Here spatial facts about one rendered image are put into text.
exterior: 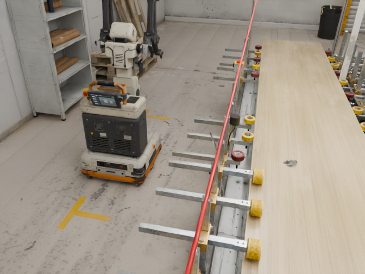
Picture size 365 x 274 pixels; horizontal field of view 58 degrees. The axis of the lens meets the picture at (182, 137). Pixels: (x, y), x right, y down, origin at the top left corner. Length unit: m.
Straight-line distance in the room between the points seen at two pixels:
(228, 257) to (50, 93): 3.25
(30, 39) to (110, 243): 2.58
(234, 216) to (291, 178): 0.40
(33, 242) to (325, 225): 2.13
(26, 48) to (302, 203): 3.54
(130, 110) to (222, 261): 1.56
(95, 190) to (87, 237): 0.58
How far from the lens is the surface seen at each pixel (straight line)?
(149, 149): 3.24
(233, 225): 1.99
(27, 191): 3.43
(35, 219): 3.10
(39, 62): 4.35
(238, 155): 2.05
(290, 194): 1.83
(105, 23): 3.32
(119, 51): 3.08
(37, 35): 4.24
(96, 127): 3.09
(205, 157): 2.09
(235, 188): 2.24
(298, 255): 1.55
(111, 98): 2.80
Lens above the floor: 2.03
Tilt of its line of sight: 31 degrees down
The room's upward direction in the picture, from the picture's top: 1 degrees clockwise
